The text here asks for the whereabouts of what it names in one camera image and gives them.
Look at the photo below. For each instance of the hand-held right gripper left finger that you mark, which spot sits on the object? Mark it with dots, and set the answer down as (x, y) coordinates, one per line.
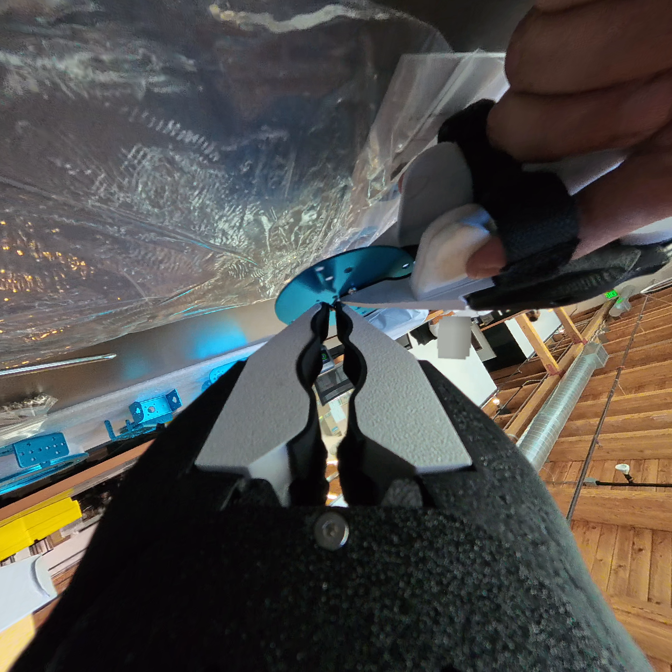
(252, 414)

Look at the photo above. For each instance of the white foam tray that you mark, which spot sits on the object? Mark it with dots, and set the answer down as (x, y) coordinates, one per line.
(131, 441)

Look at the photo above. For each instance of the blue servo bracket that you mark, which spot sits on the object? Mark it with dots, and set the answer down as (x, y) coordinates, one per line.
(155, 407)

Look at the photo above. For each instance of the blue round metal disc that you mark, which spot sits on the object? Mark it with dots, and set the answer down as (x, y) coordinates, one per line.
(325, 278)

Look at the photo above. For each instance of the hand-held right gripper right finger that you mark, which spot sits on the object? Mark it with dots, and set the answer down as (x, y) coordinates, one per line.
(404, 409)

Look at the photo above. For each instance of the blue U-shaped bracket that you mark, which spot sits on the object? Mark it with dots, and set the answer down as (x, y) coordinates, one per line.
(223, 375)

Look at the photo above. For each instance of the yellow box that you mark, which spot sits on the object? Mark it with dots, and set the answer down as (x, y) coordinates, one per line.
(36, 525)

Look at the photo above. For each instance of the grey device with green display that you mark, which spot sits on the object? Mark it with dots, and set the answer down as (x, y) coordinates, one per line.
(336, 386)

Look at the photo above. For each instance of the clear plastic bag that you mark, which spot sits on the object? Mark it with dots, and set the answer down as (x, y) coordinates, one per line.
(183, 157)

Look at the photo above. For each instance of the wooden ceiling beam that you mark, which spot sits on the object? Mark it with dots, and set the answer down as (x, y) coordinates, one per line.
(546, 367)

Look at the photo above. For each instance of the silver ventilation duct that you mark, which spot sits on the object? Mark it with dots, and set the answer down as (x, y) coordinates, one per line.
(561, 409)

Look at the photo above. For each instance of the person's left hand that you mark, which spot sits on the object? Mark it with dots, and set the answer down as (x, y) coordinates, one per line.
(577, 78)

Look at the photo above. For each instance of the grey desk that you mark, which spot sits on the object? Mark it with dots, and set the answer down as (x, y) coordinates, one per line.
(157, 346)

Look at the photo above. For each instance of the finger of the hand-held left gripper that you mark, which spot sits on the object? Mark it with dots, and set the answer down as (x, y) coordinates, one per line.
(399, 296)

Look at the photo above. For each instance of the blue perforated plate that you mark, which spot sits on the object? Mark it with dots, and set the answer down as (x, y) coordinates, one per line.
(42, 450)

